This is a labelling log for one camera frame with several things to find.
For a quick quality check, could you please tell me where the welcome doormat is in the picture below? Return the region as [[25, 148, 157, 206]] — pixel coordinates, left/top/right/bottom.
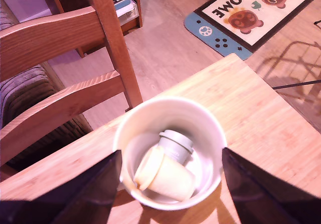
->
[[184, 0, 315, 61]]

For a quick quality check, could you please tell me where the black metal drying rack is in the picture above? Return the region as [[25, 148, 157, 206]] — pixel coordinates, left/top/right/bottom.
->
[[272, 19, 321, 90]]

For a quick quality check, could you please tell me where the grey ribbed sofa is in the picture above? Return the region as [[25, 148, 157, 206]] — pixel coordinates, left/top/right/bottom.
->
[[0, 0, 93, 172]]

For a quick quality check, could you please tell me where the wooden bookshelf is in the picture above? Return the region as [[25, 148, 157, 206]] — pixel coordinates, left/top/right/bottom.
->
[[37, 0, 143, 58]]

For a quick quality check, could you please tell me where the cream coffee capsule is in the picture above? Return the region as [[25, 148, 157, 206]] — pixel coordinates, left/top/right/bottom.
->
[[133, 145, 196, 201]]

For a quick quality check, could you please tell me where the pale book stack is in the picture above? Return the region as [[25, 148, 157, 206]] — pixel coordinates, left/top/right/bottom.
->
[[111, 0, 139, 27]]

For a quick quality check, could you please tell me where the yellow illustrated mug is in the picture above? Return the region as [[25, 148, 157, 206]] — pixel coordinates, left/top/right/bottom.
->
[[112, 95, 228, 211]]

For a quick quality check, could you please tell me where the wooden chair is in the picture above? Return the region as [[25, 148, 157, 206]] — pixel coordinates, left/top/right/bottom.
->
[[0, 0, 144, 182]]

